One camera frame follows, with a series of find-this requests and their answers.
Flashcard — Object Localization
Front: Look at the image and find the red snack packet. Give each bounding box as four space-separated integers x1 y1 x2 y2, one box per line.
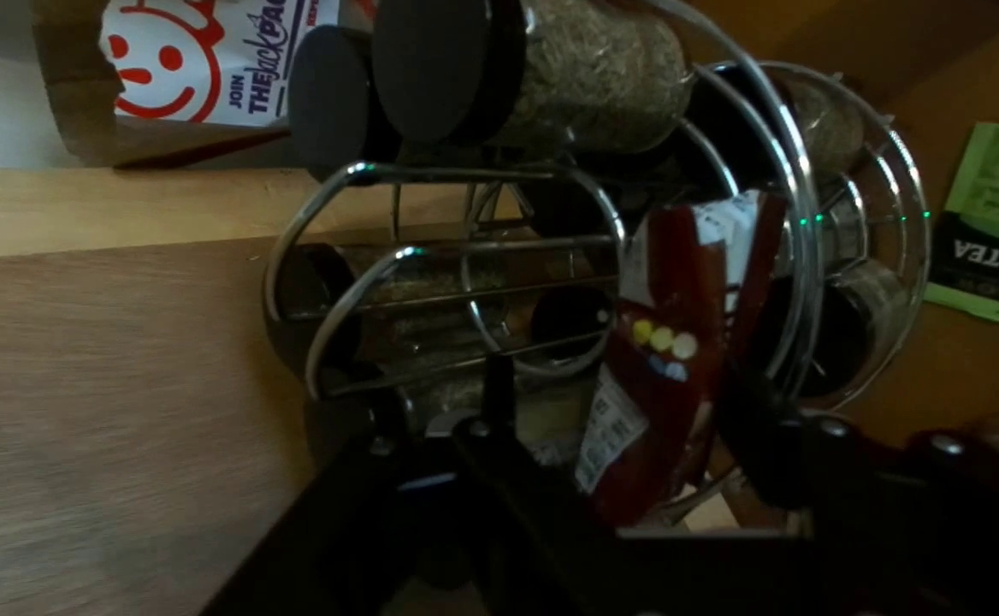
569 189 797 538

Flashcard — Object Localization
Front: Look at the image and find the black-lidded spice jar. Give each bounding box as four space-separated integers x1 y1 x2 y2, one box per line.
287 24 405 181

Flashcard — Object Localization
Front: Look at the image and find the chrome circular spice rack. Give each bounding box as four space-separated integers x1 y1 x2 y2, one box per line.
260 0 936 540

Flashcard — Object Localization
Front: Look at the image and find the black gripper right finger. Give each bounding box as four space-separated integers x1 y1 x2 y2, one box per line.
723 384 828 519

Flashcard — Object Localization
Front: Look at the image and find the paper bag with red print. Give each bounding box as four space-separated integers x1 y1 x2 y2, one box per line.
28 0 348 171

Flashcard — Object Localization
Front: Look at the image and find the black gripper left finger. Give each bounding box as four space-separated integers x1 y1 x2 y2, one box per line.
474 349 523 443

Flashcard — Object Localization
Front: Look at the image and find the green tea box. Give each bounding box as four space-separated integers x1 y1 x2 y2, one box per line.
924 116 999 336

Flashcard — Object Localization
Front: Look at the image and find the spice jar with herbs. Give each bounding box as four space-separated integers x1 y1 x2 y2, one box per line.
369 0 698 159

